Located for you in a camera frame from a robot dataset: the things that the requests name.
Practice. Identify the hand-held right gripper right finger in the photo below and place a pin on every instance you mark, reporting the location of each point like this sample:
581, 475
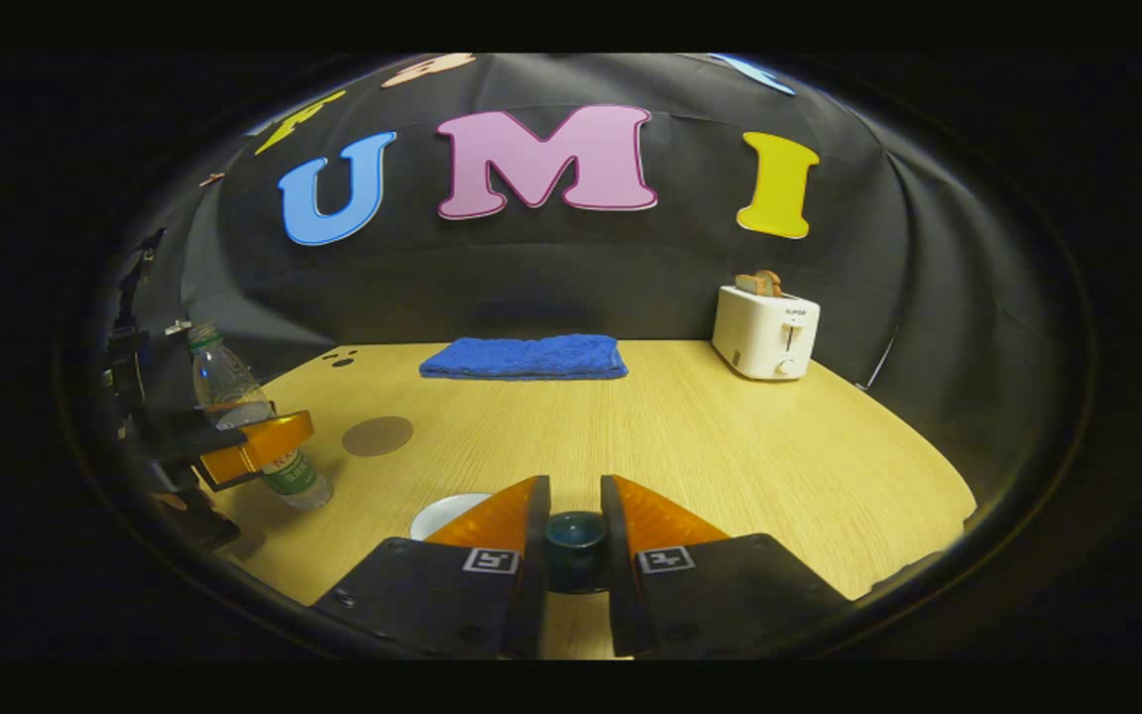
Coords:
619, 575

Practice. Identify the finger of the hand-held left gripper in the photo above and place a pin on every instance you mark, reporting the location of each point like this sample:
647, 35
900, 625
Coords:
259, 446

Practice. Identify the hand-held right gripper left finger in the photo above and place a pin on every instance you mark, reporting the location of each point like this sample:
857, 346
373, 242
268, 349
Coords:
534, 575

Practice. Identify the clear plastic water bottle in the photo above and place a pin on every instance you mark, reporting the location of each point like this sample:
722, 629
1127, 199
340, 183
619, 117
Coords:
224, 382

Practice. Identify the white teacup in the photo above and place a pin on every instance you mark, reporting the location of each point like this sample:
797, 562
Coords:
447, 511

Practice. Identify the blue folded towel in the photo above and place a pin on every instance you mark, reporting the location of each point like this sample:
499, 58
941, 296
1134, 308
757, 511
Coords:
523, 357

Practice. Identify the white toaster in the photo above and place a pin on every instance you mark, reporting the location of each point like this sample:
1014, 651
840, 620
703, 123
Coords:
764, 337

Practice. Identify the brown toast slice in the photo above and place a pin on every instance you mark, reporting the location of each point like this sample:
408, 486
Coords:
771, 282
747, 285

